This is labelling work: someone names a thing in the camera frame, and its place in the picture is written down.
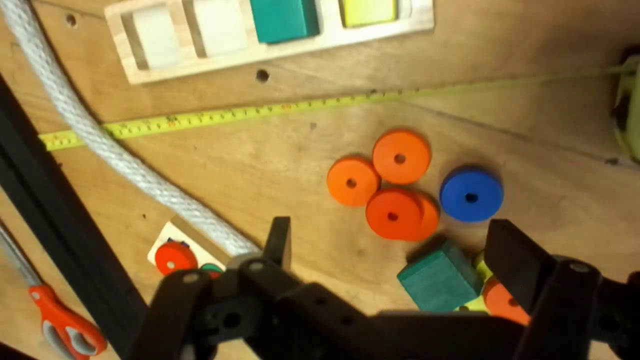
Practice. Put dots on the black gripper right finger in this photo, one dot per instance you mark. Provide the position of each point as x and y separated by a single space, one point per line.
567 301

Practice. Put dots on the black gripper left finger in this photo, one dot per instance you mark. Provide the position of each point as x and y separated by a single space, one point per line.
201 301

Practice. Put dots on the yellow square block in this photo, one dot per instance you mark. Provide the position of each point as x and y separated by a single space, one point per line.
483 270
368 13

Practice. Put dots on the wooden peg board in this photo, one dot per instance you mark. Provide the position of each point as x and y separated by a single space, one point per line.
167 234

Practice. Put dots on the teal square block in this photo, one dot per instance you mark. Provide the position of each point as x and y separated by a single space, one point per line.
441 276
283 21

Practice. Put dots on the wooden slotted shape board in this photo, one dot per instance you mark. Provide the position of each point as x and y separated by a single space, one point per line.
266 54

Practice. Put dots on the orange wooden disc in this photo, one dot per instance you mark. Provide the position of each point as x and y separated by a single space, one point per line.
393 213
352 180
433 217
500 301
400 157

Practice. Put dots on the blue wooden disc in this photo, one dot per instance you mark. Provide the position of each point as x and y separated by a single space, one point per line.
471 194

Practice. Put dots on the yellow black tape measure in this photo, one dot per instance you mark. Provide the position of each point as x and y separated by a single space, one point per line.
201 121

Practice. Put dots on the black aluminium rail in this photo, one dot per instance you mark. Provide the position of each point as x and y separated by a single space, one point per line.
67 233

